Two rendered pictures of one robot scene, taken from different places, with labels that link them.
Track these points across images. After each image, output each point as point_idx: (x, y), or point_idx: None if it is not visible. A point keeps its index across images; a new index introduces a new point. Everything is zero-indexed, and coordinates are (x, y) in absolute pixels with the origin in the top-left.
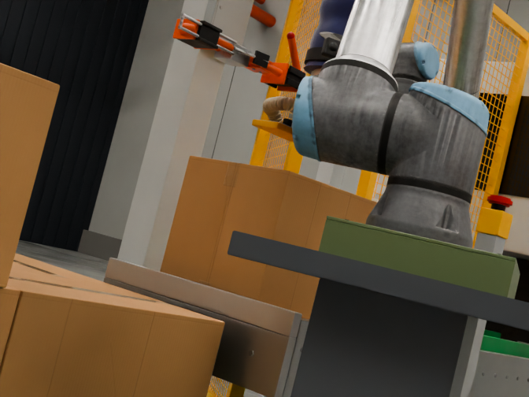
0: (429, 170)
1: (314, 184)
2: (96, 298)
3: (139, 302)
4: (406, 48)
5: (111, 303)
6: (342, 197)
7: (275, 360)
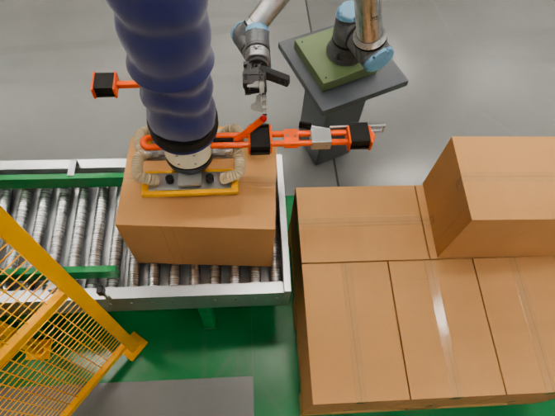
0: None
1: None
2: (370, 195)
3: (335, 206)
4: (268, 35)
5: (367, 187)
6: None
7: None
